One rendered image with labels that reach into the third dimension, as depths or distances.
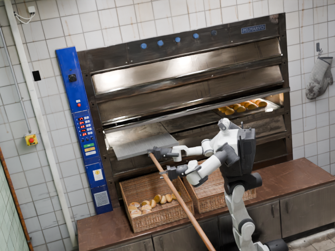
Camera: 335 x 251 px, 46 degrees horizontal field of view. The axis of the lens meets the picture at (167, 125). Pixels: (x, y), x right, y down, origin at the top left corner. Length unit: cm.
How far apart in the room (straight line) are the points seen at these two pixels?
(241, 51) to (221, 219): 155
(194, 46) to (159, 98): 56
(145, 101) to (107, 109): 34
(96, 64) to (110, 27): 33
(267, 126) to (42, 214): 233
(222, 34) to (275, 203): 162
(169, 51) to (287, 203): 175
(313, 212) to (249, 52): 164
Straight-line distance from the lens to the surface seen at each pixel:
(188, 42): 358
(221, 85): 374
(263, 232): 387
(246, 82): 384
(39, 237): 399
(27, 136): 349
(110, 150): 363
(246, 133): 292
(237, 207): 311
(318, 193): 397
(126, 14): 343
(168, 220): 348
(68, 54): 338
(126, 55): 346
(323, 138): 448
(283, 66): 400
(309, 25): 409
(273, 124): 410
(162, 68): 354
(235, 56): 374
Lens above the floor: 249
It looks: 19 degrees down
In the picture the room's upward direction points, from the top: 9 degrees counter-clockwise
